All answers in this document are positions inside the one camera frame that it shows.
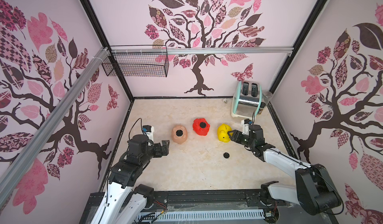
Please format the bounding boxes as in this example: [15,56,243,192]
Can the peach piggy bank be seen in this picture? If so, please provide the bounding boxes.
[171,125,188,144]

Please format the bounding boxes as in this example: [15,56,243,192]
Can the mint chrome toaster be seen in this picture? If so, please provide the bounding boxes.
[231,80,262,119]

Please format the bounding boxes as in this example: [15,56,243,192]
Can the black wire basket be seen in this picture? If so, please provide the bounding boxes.
[102,44,170,77]

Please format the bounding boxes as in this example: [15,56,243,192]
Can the black base frame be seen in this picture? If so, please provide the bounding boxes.
[79,187,339,224]

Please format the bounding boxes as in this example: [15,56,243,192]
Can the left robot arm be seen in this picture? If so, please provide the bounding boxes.
[91,135,170,224]

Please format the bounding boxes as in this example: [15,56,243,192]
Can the glass jar behind toaster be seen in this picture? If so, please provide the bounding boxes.
[258,91,273,115]

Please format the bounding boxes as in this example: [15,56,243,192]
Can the yellow piggy bank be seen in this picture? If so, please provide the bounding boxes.
[217,124,232,143]

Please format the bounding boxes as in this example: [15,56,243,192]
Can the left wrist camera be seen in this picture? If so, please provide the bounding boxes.
[127,125,154,157]

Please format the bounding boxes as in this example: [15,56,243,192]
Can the back aluminium rail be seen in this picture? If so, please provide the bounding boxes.
[112,46,294,55]

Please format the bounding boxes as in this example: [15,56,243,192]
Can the red piggy bank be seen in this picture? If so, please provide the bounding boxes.
[192,118,210,136]

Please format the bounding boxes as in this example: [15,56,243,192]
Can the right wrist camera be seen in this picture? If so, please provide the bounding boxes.
[241,119,253,135]

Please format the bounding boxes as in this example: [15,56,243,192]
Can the white slotted cable duct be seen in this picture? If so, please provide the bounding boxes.
[134,210,266,223]

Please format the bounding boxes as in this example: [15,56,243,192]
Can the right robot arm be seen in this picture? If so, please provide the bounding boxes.
[227,124,345,216]

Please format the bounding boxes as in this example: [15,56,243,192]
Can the aluminium rail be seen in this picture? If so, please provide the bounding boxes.
[112,46,294,55]
[1,47,109,206]

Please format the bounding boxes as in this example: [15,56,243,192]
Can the left aluminium rail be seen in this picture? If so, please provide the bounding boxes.
[1,47,109,206]

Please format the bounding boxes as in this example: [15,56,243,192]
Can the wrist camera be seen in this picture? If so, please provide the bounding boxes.
[241,119,253,135]
[127,125,154,157]

